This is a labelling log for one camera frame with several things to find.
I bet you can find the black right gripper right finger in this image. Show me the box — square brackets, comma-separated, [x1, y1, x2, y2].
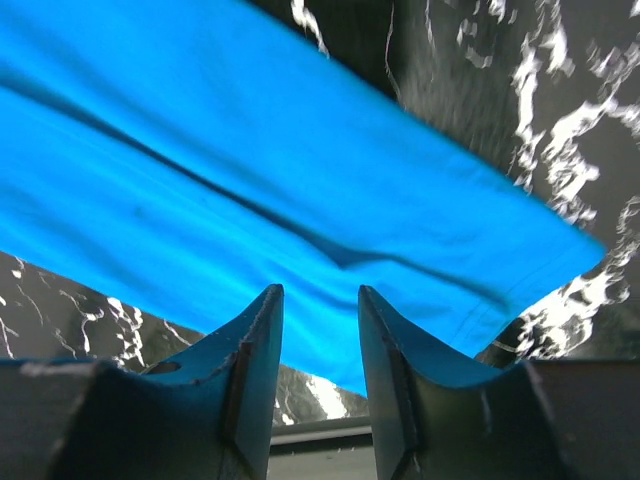
[358, 286, 639, 480]

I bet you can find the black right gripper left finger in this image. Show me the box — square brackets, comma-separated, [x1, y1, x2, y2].
[1, 284, 284, 479]

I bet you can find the blue t shirt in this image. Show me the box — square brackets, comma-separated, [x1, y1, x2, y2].
[1, 1, 605, 393]

